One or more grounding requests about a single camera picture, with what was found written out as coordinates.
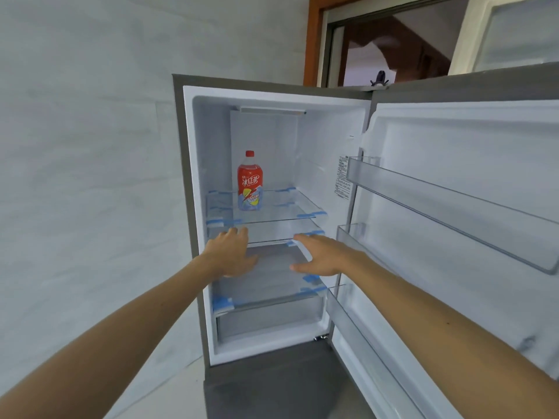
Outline person's right hand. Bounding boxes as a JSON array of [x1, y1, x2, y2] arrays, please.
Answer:
[[289, 234, 368, 278]]

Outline person's left hand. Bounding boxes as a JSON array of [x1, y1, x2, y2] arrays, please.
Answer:
[[199, 227, 259, 279]]

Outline person's left forearm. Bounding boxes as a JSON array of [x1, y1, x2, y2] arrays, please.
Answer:
[[0, 254, 218, 419]]

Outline person's right forearm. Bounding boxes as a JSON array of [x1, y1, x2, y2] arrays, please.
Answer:
[[345, 253, 559, 419]]

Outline glass crisper cover shelf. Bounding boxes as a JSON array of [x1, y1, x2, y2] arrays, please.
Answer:
[[211, 241, 328, 318]]

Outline glass fridge shelf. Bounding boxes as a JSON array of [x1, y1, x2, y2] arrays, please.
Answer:
[[205, 187, 328, 227], [207, 217, 326, 247]]

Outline blue tape strips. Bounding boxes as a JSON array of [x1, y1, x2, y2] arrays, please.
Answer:
[[205, 187, 328, 315]]

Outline clear crisper drawer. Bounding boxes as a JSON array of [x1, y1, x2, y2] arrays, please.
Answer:
[[216, 296, 326, 344]]

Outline short clear door bin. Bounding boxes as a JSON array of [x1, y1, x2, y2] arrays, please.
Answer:
[[336, 223, 396, 275]]

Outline red drink bottle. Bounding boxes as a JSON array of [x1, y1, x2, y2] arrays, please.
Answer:
[[237, 150, 264, 212]]

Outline white printed fridge sticker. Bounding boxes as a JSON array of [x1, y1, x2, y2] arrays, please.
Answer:
[[334, 155, 354, 200]]

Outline low clear door bin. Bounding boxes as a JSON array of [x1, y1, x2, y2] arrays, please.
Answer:
[[325, 283, 428, 419]]

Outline grey fridge body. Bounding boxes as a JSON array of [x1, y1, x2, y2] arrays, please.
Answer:
[[172, 74, 381, 419]]

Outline fridge light strip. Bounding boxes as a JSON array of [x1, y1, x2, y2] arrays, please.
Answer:
[[239, 106, 307, 116]]

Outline long clear door bin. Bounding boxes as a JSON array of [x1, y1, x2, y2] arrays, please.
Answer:
[[346, 156, 559, 276]]

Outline white-lined fridge door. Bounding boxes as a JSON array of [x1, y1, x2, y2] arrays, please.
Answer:
[[327, 63, 559, 419]]

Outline white freezer door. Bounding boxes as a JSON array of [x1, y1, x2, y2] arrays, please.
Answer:
[[448, 0, 559, 76]]

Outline brown wooden window frame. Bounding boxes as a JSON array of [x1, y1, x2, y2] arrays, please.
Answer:
[[303, 0, 471, 88]]

